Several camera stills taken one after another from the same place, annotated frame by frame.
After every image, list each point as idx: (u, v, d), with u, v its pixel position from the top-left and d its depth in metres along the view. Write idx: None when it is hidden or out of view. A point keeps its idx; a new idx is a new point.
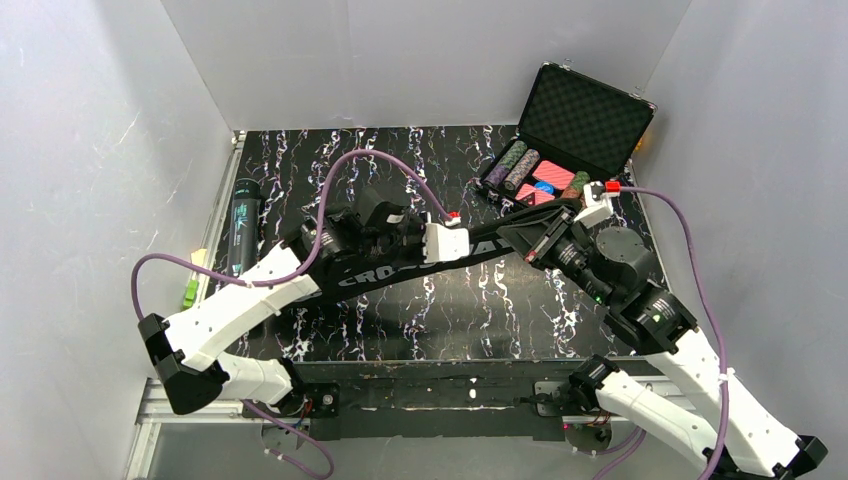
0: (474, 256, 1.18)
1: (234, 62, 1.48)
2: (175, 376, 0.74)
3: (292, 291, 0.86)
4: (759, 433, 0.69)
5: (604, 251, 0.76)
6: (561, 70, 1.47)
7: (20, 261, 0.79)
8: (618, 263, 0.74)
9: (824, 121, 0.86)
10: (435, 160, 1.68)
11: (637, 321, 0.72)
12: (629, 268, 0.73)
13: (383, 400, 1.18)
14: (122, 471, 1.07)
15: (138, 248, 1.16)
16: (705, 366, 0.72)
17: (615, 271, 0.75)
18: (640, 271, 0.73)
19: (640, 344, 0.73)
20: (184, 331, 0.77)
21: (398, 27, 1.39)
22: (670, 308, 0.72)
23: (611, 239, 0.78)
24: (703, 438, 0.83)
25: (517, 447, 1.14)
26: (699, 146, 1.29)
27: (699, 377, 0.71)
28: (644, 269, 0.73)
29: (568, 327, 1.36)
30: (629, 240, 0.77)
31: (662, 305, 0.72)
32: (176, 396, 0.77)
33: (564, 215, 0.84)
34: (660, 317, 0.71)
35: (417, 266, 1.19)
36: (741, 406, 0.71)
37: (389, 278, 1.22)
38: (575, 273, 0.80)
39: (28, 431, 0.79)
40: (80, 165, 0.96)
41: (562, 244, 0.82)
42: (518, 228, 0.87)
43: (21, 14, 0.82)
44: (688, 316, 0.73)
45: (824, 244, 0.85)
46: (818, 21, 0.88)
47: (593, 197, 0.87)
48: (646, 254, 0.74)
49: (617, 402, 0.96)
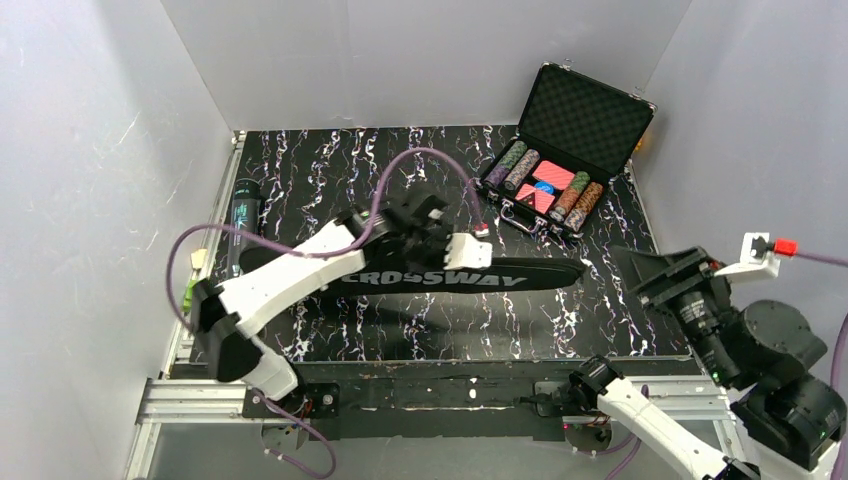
0: (471, 284, 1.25)
1: (234, 61, 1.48)
2: (229, 338, 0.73)
3: (336, 271, 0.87)
4: None
5: (756, 334, 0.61)
6: (561, 70, 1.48)
7: (20, 262, 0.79)
8: (780, 354, 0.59)
9: (823, 120, 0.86)
10: (435, 160, 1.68)
11: (788, 423, 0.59)
12: (788, 359, 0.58)
13: (383, 400, 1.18)
14: (122, 471, 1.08)
15: (138, 248, 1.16)
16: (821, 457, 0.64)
17: (767, 357, 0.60)
18: (805, 365, 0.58)
19: (779, 442, 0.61)
20: (240, 296, 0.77)
21: (399, 27, 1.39)
22: (837, 419, 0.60)
23: (763, 316, 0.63)
24: (705, 464, 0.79)
25: (517, 447, 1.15)
26: (699, 146, 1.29)
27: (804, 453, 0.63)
28: (810, 363, 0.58)
29: (568, 327, 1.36)
30: (789, 321, 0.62)
31: (833, 418, 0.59)
32: (220, 361, 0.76)
33: (704, 264, 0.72)
34: (826, 431, 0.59)
35: (426, 279, 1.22)
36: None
37: (389, 285, 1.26)
38: (696, 335, 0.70)
39: (29, 432, 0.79)
40: (79, 164, 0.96)
41: (693, 299, 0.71)
42: (635, 255, 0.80)
43: (21, 14, 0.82)
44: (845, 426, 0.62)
45: (826, 244, 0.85)
46: (818, 22, 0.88)
47: (752, 250, 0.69)
48: (819, 347, 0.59)
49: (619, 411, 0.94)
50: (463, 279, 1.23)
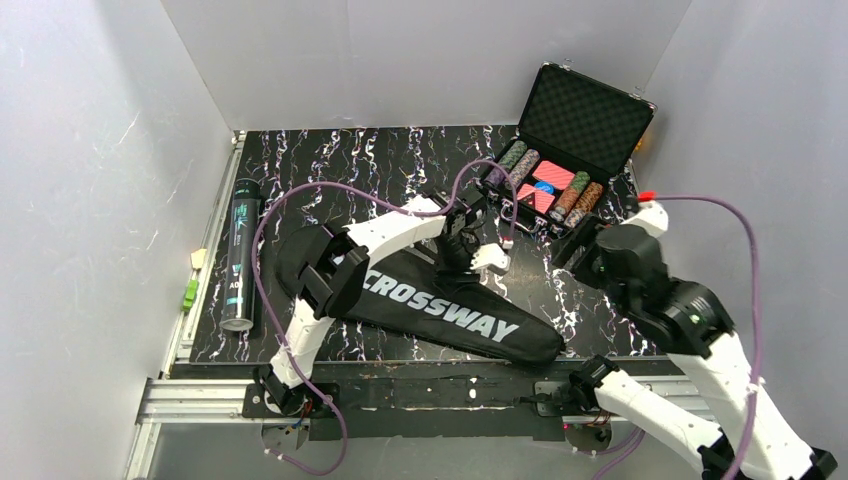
0: (464, 328, 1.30)
1: (234, 61, 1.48)
2: (357, 265, 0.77)
3: (430, 233, 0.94)
4: (777, 446, 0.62)
5: (604, 244, 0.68)
6: (561, 70, 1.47)
7: (20, 262, 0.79)
8: (622, 255, 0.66)
9: (823, 120, 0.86)
10: (435, 160, 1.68)
11: (668, 317, 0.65)
12: (635, 256, 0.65)
13: (383, 400, 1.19)
14: (122, 472, 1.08)
15: (138, 248, 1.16)
16: (738, 373, 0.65)
17: (620, 264, 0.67)
18: (646, 259, 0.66)
19: (671, 344, 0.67)
20: (361, 234, 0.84)
21: (398, 27, 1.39)
22: (708, 308, 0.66)
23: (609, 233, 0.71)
24: (700, 436, 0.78)
25: (517, 447, 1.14)
26: (699, 146, 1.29)
27: (727, 384, 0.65)
28: (652, 260, 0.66)
29: (568, 328, 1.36)
30: (626, 230, 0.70)
31: (700, 304, 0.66)
32: (338, 290, 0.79)
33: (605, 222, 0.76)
34: (698, 317, 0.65)
35: (429, 308, 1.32)
36: (765, 415, 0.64)
37: (391, 312, 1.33)
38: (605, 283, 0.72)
39: (29, 432, 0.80)
40: (80, 165, 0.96)
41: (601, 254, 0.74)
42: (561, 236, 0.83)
43: (22, 14, 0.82)
44: (726, 318, 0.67)
45: (826, 243, 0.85)
46: (818, 21, 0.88)
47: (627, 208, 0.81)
48: (650, 246, 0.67)
49: (617, 402, 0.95)
50: (461, 321, 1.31)
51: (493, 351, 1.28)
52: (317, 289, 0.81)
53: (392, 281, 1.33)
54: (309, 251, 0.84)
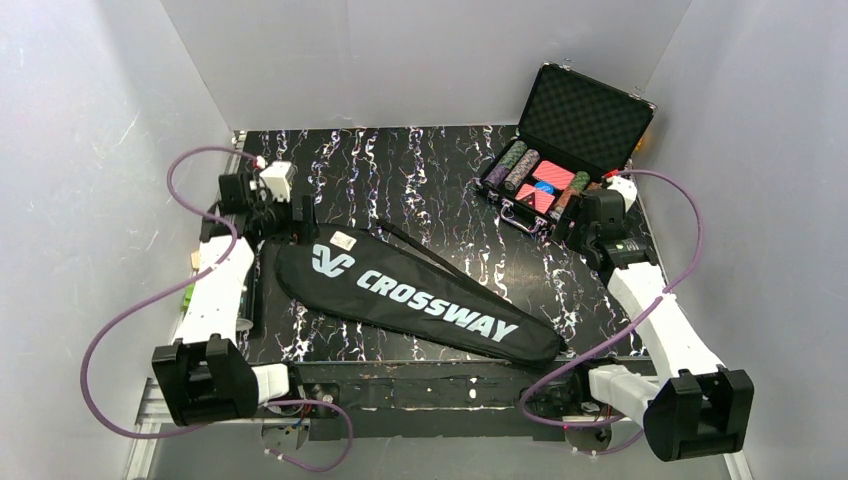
0: (464, 328, 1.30)
1: (234, 63, 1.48)
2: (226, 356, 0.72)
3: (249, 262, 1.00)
4: (679, 346, 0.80)
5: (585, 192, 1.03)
6: (561, 70, 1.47)
7: (20, 262, 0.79)
8: (592, 200, 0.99)
9: (823, 120, 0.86)
10: (435, 160, 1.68)
11: (604, 250, 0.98)
12: (600, 203, 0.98)
13: (383, 400, 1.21)
14: (122, 472, 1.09)
15: (138, 248, 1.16)
16: (650, 288, 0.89)
17: (590, 208, 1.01)
18: (606, 208, 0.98)
19: (602, 269, 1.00)
20: (195, 329, 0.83)
21: (398, 27, 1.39)
22: (637, 249, 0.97)
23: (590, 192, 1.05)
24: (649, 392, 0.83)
25: (517, 446, 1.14)
26: (699, 145, 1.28)
27: (638, 292, 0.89)
28: (610, 209, 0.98)
29: (568, 327, 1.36)
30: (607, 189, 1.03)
31: (631, 245, 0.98)
32: (238, 391, 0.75)
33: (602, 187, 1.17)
34: (625, 250, 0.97)
35: (428, 308, 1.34)
36: (673, 325, 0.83)
37: (390, 311, 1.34)
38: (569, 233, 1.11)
39: (29, 430, 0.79)
40: (79, 165, 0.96)
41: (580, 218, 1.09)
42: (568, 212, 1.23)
43: (22, 15, 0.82)
44: (650, 255, 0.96)
45: (825, 244, 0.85)
46: (817, 21, 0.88)
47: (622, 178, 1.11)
48: (615, 199, 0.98)
49: (601, 378, 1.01)
50: (461, 321, 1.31)
51: (494, 351, 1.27)
52: (219, 407, 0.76)
53: (392, 281, 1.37)
54: (170, 399, 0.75)
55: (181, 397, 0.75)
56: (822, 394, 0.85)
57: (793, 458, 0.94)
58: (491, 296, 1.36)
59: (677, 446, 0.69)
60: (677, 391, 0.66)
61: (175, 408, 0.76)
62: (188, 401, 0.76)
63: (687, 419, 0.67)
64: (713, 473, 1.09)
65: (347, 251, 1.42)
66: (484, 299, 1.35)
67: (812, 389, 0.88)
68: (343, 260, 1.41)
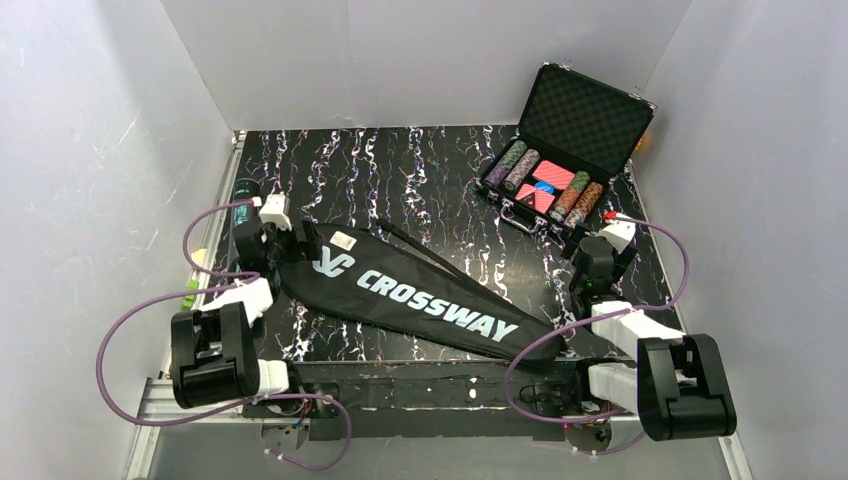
0: (464, 328, 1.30)
1: (234, 63, 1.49)
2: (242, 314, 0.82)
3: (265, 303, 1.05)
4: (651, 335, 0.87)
5: (583, 243, 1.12)
6: (561, 70, 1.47)
7: (19, 261, 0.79)
8: (587, 257, 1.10)
9: (823, 121, 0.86)
10: (435, 160, 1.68)
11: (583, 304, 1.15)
12: (592, 261, 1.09)
13: (383, 400, 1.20)
14: (122, 471, 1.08)
15: (138, 248, 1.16)
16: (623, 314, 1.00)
17: (583, 262, 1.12)
18: (597, 266, 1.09)
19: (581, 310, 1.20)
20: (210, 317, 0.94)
21: (397, 28, 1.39)
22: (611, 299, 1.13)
23: (593, 240, 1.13)
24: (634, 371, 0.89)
25: (517, 447, 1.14)
26: (700, 145, 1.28)
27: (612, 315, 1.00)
28: (600, 269, 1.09)
29: (568, 327, 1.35)
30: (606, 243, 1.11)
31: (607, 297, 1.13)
32: (240, 347, 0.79)
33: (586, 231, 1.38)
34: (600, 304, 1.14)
35: (428, 308, 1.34)
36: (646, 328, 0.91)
37: (390, 311, 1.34)
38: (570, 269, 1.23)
39: (29, 430, 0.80)
40: (79, 165, 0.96)
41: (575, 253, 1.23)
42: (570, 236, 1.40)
43: (21, 15, 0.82)
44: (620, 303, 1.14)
45: (825, 245, 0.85)
46: (818, 21, 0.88)
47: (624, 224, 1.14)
48: (607, 259, 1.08)
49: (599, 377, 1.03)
50: (461, 321, 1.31)
51: (493, 351, 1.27)
52: (217, 364, 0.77)
53: (393, 281, 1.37)
54: (176, 358, 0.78)
55: (186, 358, 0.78)
56: (822, 394, 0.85)
57: (794, 460, 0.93)
58: (492, 296, 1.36)
59: (664, 405, 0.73)
60: (646, 347, 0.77)
61: (177, 371, 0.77)
62: (191, 363, 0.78)
63: (663, 370, 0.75)
64: (713, 473, 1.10)
65: (347, 251, 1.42)
66: (486, 300, 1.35)
67: (811, 389, 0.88)
68: (343, 260, 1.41)
